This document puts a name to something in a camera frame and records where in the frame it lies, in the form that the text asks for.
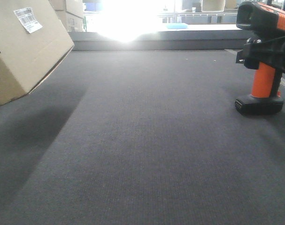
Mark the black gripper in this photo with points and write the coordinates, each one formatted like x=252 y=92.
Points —
x=270 y=52

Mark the orange black barcode scanner gun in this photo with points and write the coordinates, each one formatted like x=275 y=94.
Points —
x=266 y=21

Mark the stacked cardboard boxes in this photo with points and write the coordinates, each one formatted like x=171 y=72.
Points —
x=70 y=12

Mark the white plastic bin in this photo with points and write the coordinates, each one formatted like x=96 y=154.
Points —
x=212 y=5

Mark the blue flat tray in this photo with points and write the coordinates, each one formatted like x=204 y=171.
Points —
x=176 y=26

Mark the white barcode shipping label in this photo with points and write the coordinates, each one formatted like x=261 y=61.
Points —
x=27 y=19

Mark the tan cardboard package box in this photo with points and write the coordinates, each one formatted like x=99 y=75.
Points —
x=26 y=60

